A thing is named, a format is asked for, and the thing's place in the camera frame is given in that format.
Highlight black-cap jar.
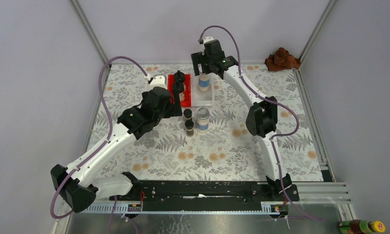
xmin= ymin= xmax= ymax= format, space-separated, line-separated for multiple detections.
xmin=173 ymin=70 xmax=186 ymax=83
xmin=172 ymin=82 xmax=186 ymax=101

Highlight blue-label shaker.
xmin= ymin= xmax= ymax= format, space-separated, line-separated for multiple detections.
xmin=198 ymin=73 xmax=210 ymax=92
xmin=196 ymin=108 xmax=210 ymax=134

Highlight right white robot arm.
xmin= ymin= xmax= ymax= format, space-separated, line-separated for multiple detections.
xmin=191 ymin=37 xmax=293 ymax=201

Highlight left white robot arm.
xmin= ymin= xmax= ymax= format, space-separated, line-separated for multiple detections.
xmin=51 ymin=87 xmax=184 ymax=213

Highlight small dark spice bottle rear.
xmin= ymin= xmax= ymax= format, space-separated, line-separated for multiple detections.
xmin=183 ymin=109 xmax=192 ymax=121

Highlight small dark spice bottle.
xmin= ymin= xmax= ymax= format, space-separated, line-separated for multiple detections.
xmin=183 ymin=109 xmax=192 ymax=121
xmin=185 ymin=120 xmax=194 ymax=137

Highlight red plastic bin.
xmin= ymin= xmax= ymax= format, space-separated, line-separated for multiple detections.
xmin=167 ymin=74 xmax=191 ymax=107

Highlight small dark spice bottle front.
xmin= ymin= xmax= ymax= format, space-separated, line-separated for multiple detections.
xmin=185 ymin=120 xmax=194 ymax=137

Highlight right clear plastic bin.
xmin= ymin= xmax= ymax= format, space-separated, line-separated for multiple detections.
xmin=191 ymin=74 xmax=214 ymax=107

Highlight clear plastic bin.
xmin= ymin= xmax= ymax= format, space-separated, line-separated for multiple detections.
xmin=191 ymin=74 xmax=214 ymax=107
xmin=142 ymin=74 xmax=170 ymax=98

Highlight left clear plastic bin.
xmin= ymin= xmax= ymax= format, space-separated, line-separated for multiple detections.
xmin=142 ymin=74 xmax=170 ymax=98

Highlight floral table mat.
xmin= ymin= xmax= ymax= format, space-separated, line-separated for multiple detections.
xmin=97 ymin=64 xmax=323 ymax=181

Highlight brown crumpled cloth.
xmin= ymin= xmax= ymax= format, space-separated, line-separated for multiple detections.
xmin=265 ymin=47 xmax=301 ymax=72

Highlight green yellow-cap bottle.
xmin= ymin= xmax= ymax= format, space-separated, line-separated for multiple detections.
xmin=337 ymin=219 xmax=386 ymax=234

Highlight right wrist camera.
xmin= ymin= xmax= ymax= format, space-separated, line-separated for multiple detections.
xmin=198 ymin=36 xmax=214 ymax=45

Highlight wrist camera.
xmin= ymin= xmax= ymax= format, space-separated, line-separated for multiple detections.
xmin=198 ymin=36 xmax=214 ymax=45
xmin=146 ymin=74 xmax=167 ymax=91

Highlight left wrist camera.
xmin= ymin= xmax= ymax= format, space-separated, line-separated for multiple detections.
xmin=146 ymin=74 xmax=167 ymax=91

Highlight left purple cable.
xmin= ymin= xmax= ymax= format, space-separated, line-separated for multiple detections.
xmin=50 ymin=56 xmax=151 ymax=220

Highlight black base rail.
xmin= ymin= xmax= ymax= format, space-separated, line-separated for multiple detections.
xmin=109 ymin=180 xmax=300 ymax=214

